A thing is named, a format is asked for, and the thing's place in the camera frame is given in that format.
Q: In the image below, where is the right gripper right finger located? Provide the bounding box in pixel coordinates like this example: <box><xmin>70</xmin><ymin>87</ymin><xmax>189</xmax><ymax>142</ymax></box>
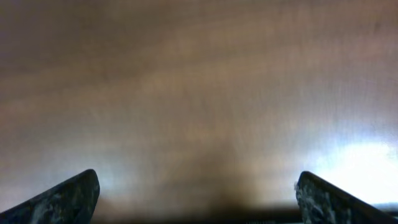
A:
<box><xmin>295</xmin><ymin>171</ymin><xmax>397</xmax><ymax>224</ymax></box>

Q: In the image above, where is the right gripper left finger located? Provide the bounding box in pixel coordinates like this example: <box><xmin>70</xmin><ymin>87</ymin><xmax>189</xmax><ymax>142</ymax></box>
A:
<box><xmin>1</xmin><ymin>169</ymin><xmax>100</xmax><ymax>224</ymax></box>

